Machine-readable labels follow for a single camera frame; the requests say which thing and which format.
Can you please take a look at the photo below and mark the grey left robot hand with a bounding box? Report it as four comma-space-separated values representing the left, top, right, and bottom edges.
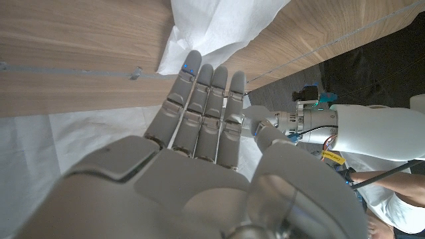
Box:
240, 104, 339, 147

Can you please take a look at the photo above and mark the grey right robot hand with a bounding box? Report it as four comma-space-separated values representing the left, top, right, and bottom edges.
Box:
13, 49, 369, 239

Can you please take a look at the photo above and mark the white paper towel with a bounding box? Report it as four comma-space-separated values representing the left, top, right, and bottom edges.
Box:
155, 0, 293, 76

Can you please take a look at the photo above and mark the bare person forearm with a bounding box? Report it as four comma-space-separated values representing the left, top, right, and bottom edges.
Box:
347, 169, 425, 208

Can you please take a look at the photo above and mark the bystander person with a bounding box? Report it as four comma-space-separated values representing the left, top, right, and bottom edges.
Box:
360, 155, 425, 239

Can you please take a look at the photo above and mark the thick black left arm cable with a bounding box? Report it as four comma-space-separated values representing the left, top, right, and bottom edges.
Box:
350, 159, 425, 190

